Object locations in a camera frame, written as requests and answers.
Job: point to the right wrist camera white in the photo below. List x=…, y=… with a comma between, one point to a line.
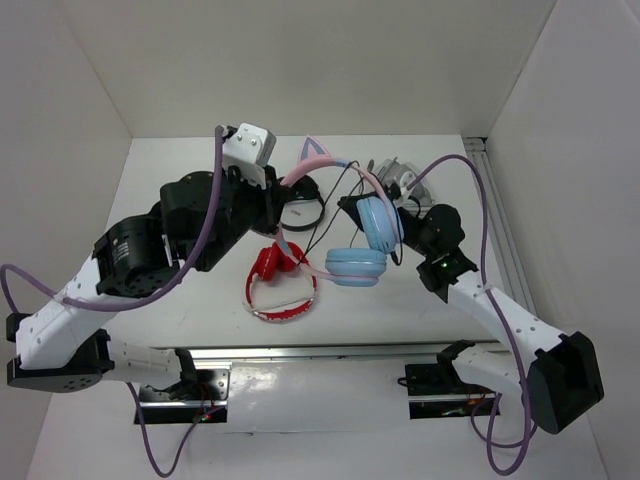
x=399, y=188

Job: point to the aluminium rail right side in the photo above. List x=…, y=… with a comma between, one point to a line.
x=508, y=259

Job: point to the black small headphones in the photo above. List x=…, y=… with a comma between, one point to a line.
x=306, y=207

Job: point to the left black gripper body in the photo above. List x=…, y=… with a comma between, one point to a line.
x=251, y=206

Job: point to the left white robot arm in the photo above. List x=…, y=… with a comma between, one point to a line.
x=64, y=347

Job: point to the aluminium rail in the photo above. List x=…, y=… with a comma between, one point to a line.
x=279, y=354
x=508, y=259

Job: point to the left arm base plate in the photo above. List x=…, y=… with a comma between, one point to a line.
x=206, y=401

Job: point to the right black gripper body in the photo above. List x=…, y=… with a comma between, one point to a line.
x=409, y=225

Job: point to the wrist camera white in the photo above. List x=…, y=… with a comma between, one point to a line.
x=248, y=148
x=399, y=188

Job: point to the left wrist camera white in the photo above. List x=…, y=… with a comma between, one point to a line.
x=248, y=148

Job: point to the aluminium rail front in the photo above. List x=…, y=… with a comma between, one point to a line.
x=279, y=354

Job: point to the red headphones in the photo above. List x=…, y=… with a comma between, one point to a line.
x=276, y=289

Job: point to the white grey headphones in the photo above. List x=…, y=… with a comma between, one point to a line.
x=421, y=200

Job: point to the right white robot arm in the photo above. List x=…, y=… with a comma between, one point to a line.
x=557, y=373

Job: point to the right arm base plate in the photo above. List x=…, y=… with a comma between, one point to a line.
x=432, y=395

